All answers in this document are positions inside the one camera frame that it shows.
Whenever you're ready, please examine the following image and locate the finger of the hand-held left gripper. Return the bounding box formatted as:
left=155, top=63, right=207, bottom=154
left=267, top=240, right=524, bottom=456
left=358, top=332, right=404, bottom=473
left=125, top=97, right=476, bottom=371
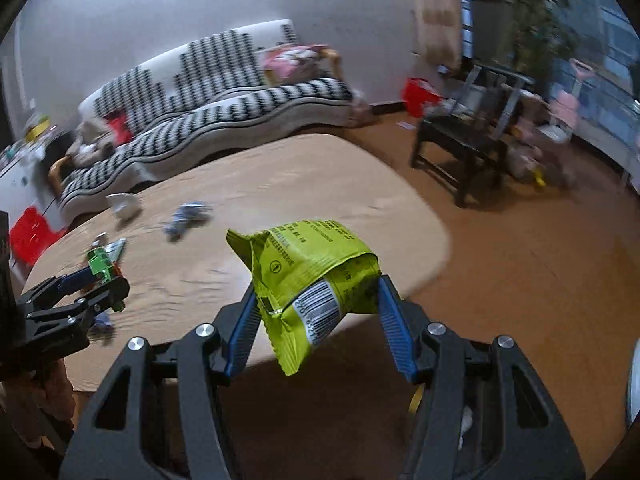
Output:
left=25, top=275, right=132, bottom=348
left=15, top=265, right=101, bottom=311

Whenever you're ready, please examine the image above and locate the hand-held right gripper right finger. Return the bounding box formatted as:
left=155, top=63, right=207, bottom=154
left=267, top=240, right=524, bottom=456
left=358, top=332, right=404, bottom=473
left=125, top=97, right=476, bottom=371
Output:
left=376, top=274, right=586, bottom=480

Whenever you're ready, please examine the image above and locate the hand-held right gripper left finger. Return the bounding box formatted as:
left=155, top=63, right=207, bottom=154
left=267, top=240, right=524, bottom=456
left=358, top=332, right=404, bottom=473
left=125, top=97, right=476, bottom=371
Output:
left=60, top=280, right=264, bottom=480

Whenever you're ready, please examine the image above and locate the small green white carton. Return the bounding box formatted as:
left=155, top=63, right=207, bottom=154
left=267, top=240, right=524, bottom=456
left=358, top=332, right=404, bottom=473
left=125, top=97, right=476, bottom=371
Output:
left=86, top=240, right=126, bottom=283

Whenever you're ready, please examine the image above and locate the green snack bag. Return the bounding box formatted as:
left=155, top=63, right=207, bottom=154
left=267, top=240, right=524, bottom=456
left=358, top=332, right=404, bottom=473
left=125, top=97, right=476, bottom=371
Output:
left=226, top=218, right=381, bottom=377

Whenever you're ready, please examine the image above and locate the person's left hand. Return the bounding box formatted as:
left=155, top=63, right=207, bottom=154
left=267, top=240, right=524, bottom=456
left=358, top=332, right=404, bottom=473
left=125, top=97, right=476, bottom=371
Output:
left=10, top=355, right=76, bottom=453

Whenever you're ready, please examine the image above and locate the grey blue crumpled wrapper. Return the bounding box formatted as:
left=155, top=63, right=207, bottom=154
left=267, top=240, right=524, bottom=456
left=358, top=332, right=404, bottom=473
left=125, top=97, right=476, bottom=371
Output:
left=90, top=310, right=116, bottom=341

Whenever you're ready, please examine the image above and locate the red plastic chair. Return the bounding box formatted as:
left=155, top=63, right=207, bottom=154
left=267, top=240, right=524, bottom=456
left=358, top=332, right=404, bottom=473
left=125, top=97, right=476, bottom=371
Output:
left=9, top=207, right=68, bottom=266

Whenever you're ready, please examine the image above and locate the white cabinet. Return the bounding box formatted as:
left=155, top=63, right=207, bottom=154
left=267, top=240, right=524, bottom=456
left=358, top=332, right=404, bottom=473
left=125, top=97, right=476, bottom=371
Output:
left=0, top=150, right=66, bottom=281

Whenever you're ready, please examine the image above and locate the cluster of small bottles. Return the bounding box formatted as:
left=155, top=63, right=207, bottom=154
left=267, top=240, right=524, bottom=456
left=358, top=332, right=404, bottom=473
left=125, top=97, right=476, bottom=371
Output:
left=0, top=140, right=31, bottom=166

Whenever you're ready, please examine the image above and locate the blue white crumpled paper ball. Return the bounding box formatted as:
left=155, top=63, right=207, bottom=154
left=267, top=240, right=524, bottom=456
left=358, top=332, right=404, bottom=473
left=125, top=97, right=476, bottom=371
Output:
left=164, top=201, right=213, bottom=241

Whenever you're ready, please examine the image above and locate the brown plush toy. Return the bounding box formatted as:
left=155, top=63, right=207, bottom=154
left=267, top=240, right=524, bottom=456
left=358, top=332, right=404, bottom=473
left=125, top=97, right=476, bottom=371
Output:
left=65, top=120, right=118, bottom=166

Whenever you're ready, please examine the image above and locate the yellow box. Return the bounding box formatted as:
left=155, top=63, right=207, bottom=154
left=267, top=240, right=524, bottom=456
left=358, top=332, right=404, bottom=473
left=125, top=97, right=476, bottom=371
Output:
left=25, top=117, right=51, bottom=141

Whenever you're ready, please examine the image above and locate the red cushion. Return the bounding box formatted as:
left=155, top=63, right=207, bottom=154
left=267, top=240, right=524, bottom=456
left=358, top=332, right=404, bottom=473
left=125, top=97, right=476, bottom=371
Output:
left=105, top=112, right=133, bottom=146

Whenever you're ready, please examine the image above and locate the black chair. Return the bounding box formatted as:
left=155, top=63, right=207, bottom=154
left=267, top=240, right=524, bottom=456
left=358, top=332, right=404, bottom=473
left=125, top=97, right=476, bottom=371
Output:
left=410, top=64, right=538, bottom=208

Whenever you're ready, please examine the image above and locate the black white striped sofa cover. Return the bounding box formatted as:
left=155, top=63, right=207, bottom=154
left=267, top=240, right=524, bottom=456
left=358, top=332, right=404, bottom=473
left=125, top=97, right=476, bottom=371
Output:
left=60, top=19, right=353, bottom=211

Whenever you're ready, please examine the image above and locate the stuffed toy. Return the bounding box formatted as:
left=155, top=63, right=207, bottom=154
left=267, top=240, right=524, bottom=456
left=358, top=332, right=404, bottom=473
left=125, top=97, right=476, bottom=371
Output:
left=507, top=142, right=551, bottom=186

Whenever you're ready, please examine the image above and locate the red bucket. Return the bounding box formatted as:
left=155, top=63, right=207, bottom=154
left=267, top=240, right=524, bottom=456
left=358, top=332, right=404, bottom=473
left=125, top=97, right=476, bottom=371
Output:
left=402, top=77, right=443, bottom=118

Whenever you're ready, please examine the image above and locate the white rounded object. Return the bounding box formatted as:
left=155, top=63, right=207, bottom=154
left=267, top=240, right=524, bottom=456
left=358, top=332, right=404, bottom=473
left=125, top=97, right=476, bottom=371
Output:
left=625, top=339, right=640, bottom=433

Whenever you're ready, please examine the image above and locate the pink printed pillow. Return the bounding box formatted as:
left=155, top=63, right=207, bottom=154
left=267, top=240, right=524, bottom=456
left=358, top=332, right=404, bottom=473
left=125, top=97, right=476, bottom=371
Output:
left=260, top=44, right=328, bottom=83

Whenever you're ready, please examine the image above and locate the pink plastic toy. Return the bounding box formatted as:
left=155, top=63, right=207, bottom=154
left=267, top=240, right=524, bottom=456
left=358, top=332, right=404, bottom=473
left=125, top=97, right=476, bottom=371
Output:
left=550, top=57, right=596, bottom=131

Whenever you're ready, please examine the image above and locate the beige patterned curtain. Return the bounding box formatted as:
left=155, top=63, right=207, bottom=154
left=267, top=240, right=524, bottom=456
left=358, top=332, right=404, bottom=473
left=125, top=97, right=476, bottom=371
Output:
left=410, top=0, right=463, bottom=73

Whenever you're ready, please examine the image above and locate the window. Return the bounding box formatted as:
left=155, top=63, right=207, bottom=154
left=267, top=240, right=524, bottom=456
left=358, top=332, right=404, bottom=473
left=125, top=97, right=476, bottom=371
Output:
left=455, top=0, right=640, bottom=176

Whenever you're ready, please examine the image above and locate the wooden frame sofa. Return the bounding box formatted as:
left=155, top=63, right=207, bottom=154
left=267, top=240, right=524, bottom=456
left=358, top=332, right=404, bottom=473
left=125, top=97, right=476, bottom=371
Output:
left=49, top=19, right=371, bottom=221

